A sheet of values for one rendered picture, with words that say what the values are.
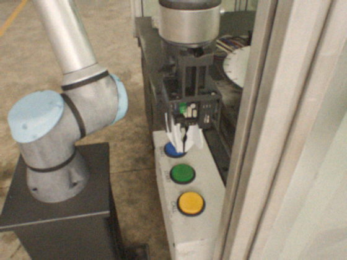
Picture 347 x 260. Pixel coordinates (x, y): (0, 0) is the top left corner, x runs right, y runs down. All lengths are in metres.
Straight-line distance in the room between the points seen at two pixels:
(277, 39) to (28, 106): 0.56
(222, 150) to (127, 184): 1.00
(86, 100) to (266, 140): 0.50
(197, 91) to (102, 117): 0.35
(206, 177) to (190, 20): 0.31
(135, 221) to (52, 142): 1.00
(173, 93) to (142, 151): 1.55
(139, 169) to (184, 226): 1.34
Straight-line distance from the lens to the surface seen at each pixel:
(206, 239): 0.48
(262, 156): 0.25
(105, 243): 0.85
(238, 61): 0.85
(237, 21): 1.81
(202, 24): 0.35
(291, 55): 0.20
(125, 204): 1.65
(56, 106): 0.64
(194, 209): 0.50
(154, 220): 1.58
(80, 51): 0.69
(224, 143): 0.84
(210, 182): 0.55
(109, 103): 0.69
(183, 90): 0.36
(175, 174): 0.55
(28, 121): 0.63
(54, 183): 0.72
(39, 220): 0.74
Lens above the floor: 1.31
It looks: 39 degrees down
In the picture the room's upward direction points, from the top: straight up
